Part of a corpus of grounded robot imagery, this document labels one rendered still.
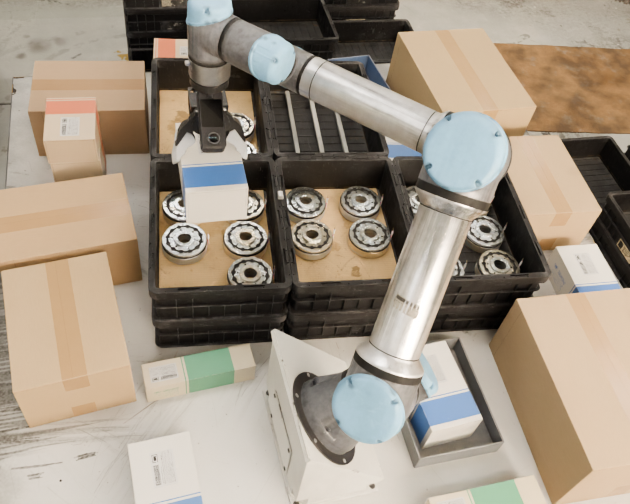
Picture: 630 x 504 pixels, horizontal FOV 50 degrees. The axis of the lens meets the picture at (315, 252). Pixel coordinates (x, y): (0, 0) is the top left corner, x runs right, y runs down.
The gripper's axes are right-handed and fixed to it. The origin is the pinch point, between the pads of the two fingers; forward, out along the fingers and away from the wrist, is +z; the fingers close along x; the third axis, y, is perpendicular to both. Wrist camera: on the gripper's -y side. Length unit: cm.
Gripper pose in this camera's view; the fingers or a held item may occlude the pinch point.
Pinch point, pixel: (210, 164)
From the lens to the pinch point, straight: 140.5
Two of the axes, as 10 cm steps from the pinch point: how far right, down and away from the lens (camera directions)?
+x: -9.7, 1.0, -2.3
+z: -1.2, 6.3, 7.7
